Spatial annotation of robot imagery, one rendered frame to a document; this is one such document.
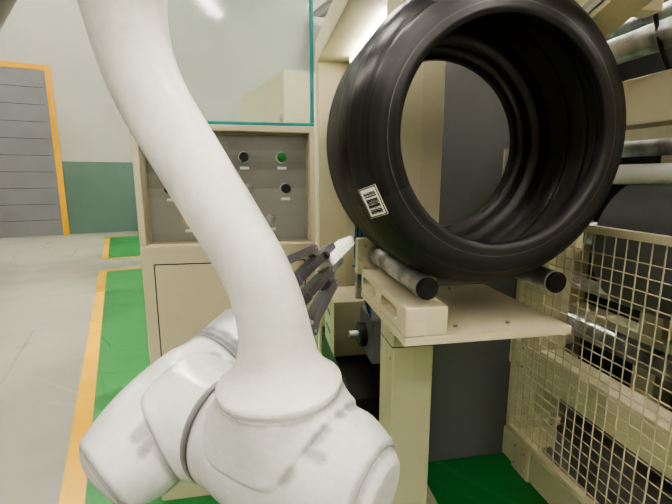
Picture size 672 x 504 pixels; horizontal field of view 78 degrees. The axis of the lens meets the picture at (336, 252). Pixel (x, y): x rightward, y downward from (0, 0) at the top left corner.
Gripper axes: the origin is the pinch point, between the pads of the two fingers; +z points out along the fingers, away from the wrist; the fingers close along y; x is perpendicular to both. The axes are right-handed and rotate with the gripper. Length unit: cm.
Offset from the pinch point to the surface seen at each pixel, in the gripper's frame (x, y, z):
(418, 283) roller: 0.6, 16.2, 14.7
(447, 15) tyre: 18.9, -23.2, 33.6
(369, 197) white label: -0.6, -2.8, 15.7
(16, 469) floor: -169, 33, -39
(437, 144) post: -6, 1, 62
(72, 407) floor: -201, 34, -8
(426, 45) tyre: 15.2, -20.7, 29.2
